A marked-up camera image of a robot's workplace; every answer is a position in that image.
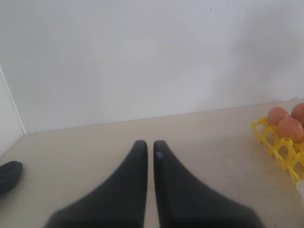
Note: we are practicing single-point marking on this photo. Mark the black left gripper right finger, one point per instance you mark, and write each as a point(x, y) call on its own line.
point(183, 201)

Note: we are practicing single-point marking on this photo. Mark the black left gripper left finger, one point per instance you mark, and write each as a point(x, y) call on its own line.
point(119, 202)

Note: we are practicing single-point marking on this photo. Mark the brown egg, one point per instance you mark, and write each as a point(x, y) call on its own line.
point(275, 115)
point(298, 112)
point(291, 128)

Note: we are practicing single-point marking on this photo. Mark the dark object at left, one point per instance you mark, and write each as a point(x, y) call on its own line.
point(10, 174)

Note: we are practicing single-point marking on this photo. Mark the yellow plastic egg tray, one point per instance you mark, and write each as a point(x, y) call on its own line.
point(288, 155)

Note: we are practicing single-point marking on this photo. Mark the clear plastic bin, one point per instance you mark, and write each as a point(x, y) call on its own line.
point(300, 189)

